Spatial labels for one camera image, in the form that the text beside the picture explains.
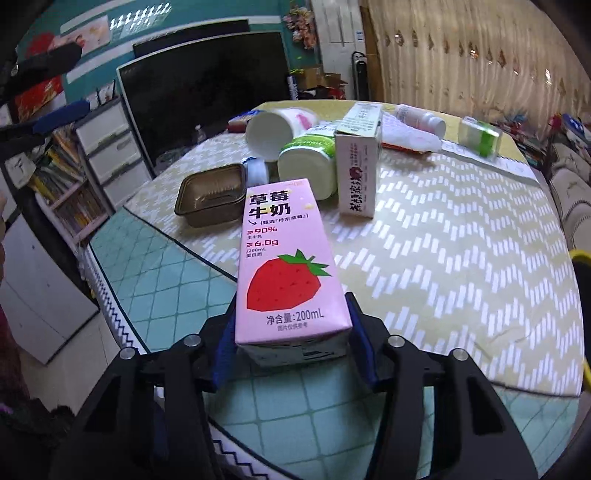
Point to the artificial flower bunch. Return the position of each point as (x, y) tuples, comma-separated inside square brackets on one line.
[(302, 23)]

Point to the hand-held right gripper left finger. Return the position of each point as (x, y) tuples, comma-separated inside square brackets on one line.
[(226, 344)]

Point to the black wall-mounted screen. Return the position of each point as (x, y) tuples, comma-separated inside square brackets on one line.
[(184, 37)]

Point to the beige patterned curtain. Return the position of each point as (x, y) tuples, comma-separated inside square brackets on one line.
[(461, 50)]

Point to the black television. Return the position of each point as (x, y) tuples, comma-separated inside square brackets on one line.
[(203, 97)]

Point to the mirror wall stickers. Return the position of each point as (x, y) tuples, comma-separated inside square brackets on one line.
[(134, 21)]

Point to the white pill bottle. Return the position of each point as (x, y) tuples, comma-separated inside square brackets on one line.
[(418, 119)]

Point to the bookshelf with books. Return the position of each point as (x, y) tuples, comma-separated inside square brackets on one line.
[(64, 189)]

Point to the white board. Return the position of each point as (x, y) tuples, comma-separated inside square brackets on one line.
[(37, 295)]

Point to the clear green plastic bottle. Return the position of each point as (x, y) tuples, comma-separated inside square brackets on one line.
[(480, 134)]

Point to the flat red packet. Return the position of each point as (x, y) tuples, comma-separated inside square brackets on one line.
[(397, 146)]

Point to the tall white carton red print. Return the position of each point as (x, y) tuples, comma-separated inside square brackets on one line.
[(358, 177)]

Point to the tower fan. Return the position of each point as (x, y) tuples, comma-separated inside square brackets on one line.
[(362, 78)]

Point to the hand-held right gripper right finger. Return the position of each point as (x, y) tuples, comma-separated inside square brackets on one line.
[(362, 344)]

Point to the brown plastic tray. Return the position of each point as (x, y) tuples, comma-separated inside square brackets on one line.
[(207, 198)]

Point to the white drawer cabinet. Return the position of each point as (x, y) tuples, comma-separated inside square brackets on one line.
[(111, 152)]

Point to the flower wall poster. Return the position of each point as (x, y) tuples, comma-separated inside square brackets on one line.
[(83, 34)]

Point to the pile of cardboard boxes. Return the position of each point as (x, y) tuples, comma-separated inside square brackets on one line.
[(318, 82)]

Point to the yellow chevron tablecloth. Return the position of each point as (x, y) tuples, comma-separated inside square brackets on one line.
[(438, 258)]

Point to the beige embroidered sofa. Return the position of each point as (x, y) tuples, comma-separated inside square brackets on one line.
[(572, 194)]

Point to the red blue snack packet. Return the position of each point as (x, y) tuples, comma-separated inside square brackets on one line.
[(240, 122)]

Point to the white green yogurt tub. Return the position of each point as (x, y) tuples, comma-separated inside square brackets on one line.
[(307, 168)]

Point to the pink strawberry milk carton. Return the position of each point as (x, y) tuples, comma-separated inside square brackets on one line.
[(286, 258)]

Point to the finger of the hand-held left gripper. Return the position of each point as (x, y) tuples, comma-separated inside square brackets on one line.
[(48, 64), (62, 115)]

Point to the red cardboard box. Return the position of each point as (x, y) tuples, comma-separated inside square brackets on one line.
[(39, 97)]

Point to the teal checked tablecloth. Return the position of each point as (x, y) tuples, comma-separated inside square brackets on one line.
[(175, 286)]

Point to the white foam net sleeve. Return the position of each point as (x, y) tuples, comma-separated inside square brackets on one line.
[(406, 134)]

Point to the small white blue cup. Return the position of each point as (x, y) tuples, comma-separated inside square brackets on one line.
[(256, 171)]

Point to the white paper cup pink print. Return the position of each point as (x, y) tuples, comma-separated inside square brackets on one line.
[(270, 134)]

